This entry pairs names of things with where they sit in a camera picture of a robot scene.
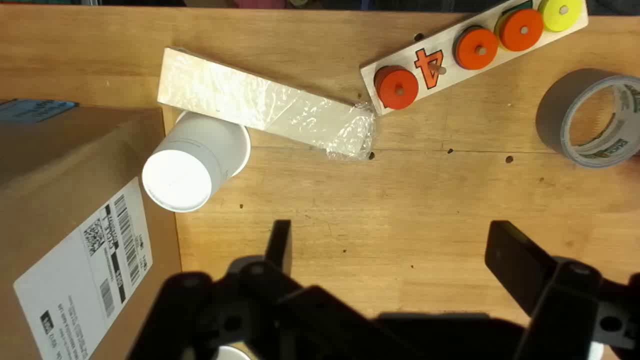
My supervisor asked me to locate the grey duct tape roll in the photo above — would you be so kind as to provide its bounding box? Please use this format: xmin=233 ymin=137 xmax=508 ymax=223
xmin=535 ymin=69 xmax=640 ymax=170

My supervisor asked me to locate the orange ring on blue ring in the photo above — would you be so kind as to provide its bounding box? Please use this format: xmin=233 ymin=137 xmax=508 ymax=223
xmin=453 ymin=24 xmax=503 ymax=72

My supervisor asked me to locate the brown cardboard shipping box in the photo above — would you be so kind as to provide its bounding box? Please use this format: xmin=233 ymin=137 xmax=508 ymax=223
xmin=0 ymin=98 xmax=185 ymax=360

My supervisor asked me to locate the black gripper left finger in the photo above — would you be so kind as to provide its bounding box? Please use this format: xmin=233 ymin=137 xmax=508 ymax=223
xmin=262 ymin=219 xmax=295 ymax=279

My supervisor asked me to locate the yellow green stacking ring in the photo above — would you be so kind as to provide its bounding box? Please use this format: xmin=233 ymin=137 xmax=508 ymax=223
xmin=538 ymin=0 xmax=584 ymax=35

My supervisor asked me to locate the flat orange stacking ring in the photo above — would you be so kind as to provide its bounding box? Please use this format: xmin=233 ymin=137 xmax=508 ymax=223
xmin=496 ymin=7 xmax=546 ymax=54

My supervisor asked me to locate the white board in plastic wrap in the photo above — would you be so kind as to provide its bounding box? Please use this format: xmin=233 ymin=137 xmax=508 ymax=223
xmin=157 ymin=46 xmax=381 ymax=160

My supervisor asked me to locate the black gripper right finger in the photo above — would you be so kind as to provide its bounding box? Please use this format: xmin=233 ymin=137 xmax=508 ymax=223
xmin=484 ymin=221 xmax=560 ymax=320

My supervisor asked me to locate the tall white paper cup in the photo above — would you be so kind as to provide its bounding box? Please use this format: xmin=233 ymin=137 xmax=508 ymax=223
xmin=140 ymin=110 xmax=255 ymax=217

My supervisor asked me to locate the tall orange ring stack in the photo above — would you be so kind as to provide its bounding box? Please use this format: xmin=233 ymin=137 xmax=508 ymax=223
xmin=373 ymin=65 xmax=422 ymax=112

